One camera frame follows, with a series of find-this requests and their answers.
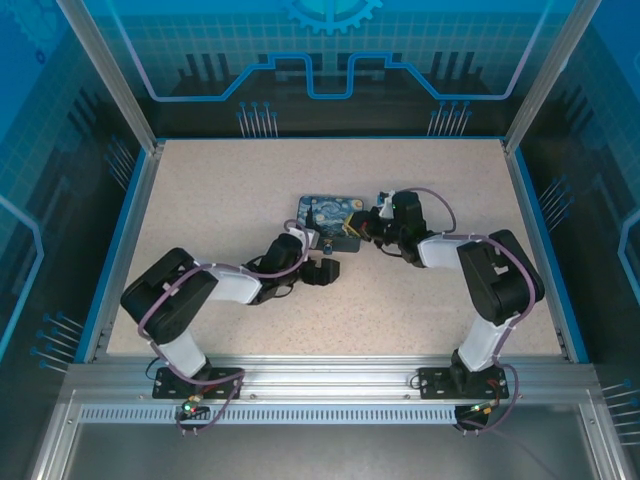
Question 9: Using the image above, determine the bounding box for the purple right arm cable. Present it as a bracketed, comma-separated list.
[397, 186, 546, 435]

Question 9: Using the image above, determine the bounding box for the blue gear print wall panel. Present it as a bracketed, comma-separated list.
[64, 0, 576, 139]

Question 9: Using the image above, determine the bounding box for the aluminium frame post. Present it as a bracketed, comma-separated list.
[54, 0, 166, 154]
[502, 0, 604, 154]

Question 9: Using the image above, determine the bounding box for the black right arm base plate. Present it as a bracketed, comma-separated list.
[417, 366, 511, 401]

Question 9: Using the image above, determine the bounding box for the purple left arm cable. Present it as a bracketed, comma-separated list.
[137, 219, 301, 437]

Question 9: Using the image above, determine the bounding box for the blue circuit print wall panel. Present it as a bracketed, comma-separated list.
[0, 0, 151, 480]
[509, 0, 640, 480]

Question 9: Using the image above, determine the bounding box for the small LED circuit board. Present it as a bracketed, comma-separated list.
[467, 399, 501, 419]
[180, 394, 209, 419]

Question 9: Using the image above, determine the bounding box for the starry night print tin box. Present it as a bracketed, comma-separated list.
[297, 194, 366, 254]

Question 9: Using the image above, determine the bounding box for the aluminium side rail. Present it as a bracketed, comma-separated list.
[502, 144, 591, 364]
[82, 144, 166, 364]

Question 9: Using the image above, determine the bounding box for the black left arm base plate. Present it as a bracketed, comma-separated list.
[153, 366, 246, 401]

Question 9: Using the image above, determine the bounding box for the long aluminium base rail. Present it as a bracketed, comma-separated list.
[64, 354, 596, 407]

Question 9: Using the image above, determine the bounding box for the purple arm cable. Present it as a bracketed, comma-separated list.
[397, 186, 546, 435]
[137, 219, 301, 437]

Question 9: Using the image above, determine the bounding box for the slotted aluminium cable duct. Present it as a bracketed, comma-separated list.
[79, 405, 501, 426]

